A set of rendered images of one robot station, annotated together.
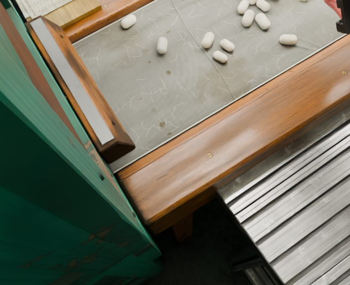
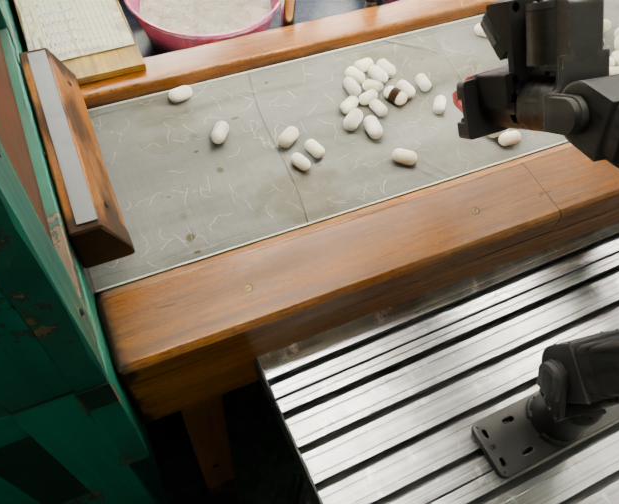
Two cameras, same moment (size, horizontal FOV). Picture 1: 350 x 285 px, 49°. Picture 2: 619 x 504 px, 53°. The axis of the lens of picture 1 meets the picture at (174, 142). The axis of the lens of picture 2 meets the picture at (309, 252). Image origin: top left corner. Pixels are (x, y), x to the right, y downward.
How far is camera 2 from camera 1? 0.18 m
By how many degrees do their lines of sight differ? 13
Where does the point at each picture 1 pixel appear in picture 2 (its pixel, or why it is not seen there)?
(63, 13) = (87, 63)
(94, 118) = (77, 188)
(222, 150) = (269, 285)
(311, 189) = (404, 381)
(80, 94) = (67, 154)
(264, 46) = (369, 160)
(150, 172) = (149, 296)
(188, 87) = (244, 194)
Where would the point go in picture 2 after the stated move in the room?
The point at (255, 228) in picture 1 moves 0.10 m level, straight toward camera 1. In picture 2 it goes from (304, 426) to (226, 466)
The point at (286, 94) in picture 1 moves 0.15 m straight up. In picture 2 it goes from (385, 224) to (408, 143)
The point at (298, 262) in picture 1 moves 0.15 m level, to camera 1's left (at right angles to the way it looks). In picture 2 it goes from (362, 491) to (229, 483)
